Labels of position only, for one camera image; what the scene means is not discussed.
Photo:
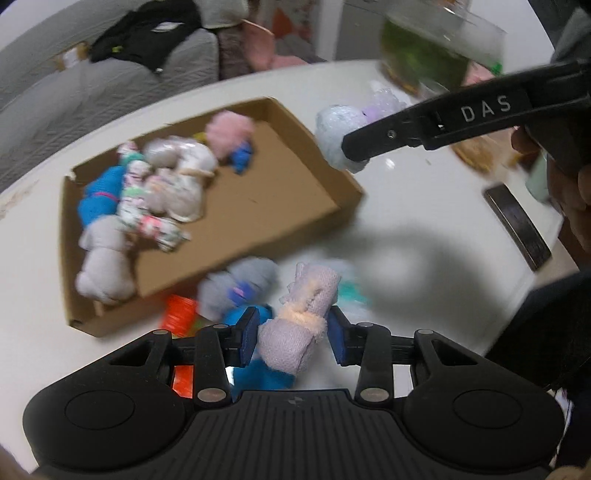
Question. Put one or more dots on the person's dark clothing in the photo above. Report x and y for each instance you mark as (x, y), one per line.
(545, 332)

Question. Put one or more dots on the glass fish bowl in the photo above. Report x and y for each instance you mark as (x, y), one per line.
(415, 50)

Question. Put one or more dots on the pink fluffy sock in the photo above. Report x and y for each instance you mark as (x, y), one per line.
(228, 131)

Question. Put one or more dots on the white and red sock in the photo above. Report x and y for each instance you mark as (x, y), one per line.
(161, 230)

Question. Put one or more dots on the small cardboard parcel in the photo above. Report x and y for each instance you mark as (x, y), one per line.
(71, 55)

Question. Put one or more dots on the small dark blue sock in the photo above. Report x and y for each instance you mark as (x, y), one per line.
(242, 159)

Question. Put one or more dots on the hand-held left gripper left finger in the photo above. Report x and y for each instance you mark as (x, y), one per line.
(248, 337)

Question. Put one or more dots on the white and teal sock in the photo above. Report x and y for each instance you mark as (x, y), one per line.
(353, 284)

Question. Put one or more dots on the person's right hand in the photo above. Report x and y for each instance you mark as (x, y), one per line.
(572, 194)

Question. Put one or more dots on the tan round object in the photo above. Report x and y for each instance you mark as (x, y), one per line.
(478, 152)

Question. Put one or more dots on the pale lilac sock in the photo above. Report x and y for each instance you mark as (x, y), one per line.
(161, 152)

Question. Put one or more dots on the light blue fluffy sock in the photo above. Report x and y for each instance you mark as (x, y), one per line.
(332, 129)

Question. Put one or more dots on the pink plastic chair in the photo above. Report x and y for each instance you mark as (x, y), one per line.
(272, 50)

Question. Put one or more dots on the lavender fluffy sock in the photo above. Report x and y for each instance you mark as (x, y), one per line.
(383, 104)

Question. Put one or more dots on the shallow cardboard box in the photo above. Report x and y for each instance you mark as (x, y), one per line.
(258, 198)

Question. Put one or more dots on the dark mobile phone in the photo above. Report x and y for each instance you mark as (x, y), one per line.
(519, 226)

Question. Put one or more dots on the cream white sock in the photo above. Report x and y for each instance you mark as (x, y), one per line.
(194, 184)

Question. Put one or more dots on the grey quilted sofa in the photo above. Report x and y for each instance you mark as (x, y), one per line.
(69, 92)

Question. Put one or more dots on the light grey sock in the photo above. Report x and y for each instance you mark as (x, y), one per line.
(104, 267)

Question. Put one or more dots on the pale green cup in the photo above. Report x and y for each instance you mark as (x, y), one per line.
(538, 182)

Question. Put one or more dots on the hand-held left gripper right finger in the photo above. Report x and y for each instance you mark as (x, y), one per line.
(336, 339)

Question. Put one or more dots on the black jacket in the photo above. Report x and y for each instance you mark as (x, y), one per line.
(138, 37)

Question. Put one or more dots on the lavender and peach sock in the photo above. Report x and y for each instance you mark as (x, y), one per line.
(291, 327)

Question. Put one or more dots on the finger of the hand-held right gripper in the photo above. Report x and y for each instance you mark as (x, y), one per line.
(383, 136)

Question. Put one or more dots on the white floral sock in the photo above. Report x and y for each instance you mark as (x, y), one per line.
(134, 194)

